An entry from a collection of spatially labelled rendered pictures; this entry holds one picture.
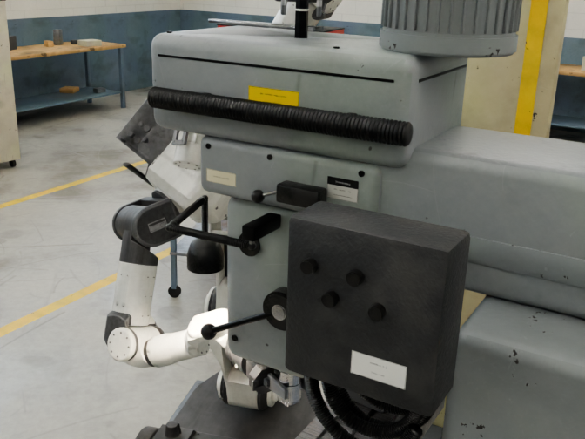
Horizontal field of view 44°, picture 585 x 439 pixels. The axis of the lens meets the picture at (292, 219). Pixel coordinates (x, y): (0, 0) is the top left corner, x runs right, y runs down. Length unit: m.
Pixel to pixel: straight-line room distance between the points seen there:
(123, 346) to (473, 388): 0.93
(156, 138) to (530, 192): 1.01
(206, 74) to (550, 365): 0.67
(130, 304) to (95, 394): 2.05
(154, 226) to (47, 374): 2.34
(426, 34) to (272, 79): 0.24
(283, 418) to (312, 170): 1.51
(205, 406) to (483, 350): 1.71
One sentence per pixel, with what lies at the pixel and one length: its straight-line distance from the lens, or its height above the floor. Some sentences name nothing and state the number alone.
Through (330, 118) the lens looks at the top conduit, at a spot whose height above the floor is 1.80.
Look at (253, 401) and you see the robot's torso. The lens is 2.42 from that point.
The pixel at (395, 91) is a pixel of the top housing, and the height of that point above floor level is 1.84.
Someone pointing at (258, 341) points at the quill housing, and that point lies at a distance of 1.31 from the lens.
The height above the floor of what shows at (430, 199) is 1.69.
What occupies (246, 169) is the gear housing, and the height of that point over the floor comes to 1.69.
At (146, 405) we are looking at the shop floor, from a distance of 3.64.
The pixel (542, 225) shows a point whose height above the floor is 1.69.
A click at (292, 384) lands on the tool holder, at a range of 1.43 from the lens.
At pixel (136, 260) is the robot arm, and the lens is 1.72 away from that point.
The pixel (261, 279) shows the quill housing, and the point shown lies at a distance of 1.26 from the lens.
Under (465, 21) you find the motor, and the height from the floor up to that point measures 1.94.
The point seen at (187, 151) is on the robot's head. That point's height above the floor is 1.61.
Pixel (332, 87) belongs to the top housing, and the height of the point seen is 1.84.
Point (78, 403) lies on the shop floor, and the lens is 3.71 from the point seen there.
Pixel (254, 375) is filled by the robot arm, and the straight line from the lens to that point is 1.45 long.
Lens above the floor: 2.01
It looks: 19 degrees down
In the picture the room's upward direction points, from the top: 2 degrees clockwise
